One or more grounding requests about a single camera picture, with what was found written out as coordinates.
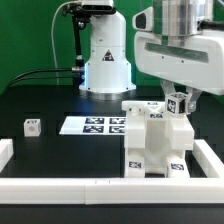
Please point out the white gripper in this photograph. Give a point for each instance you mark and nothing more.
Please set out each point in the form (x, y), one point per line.
(198, 64)

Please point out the small white cube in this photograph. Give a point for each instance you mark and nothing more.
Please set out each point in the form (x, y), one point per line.
(175, 103)

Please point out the white chair side frame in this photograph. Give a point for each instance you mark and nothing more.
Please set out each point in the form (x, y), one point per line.
(180, 131)

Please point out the white chair seat block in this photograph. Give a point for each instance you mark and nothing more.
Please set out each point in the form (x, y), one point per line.
(156, 150)

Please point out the white cube nut with tag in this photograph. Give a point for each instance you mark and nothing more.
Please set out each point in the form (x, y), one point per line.
(32, 127)

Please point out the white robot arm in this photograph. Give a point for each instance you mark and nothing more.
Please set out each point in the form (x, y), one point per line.
(176, 41)

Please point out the white flat chair panel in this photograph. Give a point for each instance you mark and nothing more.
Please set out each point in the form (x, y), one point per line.
(93, 125)

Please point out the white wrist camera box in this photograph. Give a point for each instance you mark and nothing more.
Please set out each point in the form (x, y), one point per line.
(144, 20)

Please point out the white border fence frame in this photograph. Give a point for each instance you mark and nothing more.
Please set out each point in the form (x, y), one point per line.
(70, 170)

